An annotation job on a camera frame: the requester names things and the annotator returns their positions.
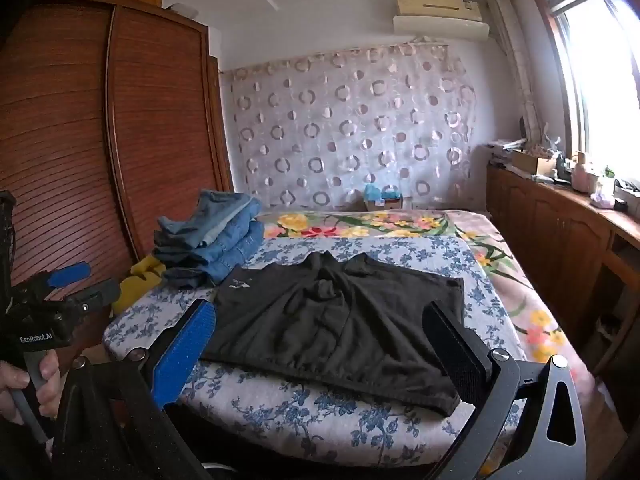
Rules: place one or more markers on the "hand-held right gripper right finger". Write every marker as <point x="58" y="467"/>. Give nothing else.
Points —
<point x="457" y="355"/>

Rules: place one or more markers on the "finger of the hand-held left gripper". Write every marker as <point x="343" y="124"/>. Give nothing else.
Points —
<point x="70" y="275"/>
<point x="100" y="294"/>

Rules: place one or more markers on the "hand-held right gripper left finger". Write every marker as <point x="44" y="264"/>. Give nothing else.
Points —
<point x="184" y="357"/>

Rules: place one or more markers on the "black sweater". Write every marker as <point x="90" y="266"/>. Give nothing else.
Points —
<point x="340" y="320"/>

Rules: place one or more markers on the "person's left hand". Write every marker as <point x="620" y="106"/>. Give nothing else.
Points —
<point x="50" y="385"/>

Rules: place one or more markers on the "yellow cloth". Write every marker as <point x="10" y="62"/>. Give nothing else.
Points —
<point x="137" y="280"/>

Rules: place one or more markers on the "dark blue jeans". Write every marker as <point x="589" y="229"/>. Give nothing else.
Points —
<point x="192" y="275"/>

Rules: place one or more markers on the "flowered pink bedspread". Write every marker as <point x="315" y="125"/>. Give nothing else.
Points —
<point x="505" y="270"/>

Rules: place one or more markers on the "blue denim jeans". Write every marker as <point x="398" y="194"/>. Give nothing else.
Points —
<point x="235" y="247"/>

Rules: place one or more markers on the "light blue jeans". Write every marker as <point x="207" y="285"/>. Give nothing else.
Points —
<point x="205" y="215"/>

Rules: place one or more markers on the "brown wooden wardrobe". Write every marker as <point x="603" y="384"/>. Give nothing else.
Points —
<point x="100" y="135"/>

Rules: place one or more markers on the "blue floral table cover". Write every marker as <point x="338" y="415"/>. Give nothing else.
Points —
<point x="320" y="425"/>

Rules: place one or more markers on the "wooden side cabinet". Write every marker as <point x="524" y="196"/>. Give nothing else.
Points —
<point x="560" y="240"/>

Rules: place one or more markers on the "teal packet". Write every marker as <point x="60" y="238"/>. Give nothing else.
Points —
<point x="372" y="196"/>

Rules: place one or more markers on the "cardboard box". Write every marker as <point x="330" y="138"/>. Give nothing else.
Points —
<point x="535" y="162"/>

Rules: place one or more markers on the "stack of papers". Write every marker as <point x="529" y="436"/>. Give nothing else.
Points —
<point x="505" y="150"/>

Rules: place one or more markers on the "pink white bottle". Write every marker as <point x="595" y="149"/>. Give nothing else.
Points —
<point x="581" y="172"/>

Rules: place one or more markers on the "circle patterned curtain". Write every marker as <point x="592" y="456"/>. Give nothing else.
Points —
<point x="350" y="125"/>

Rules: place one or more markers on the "wrapped air conditioner pipe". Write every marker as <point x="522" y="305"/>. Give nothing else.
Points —
<point x="515" y="65"/>

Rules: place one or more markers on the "window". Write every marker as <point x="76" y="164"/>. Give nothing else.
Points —
<point x="595" y="70"/>

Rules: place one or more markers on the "white air conditioner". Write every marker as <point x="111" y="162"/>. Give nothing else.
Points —
<point x="440" y="17"/>

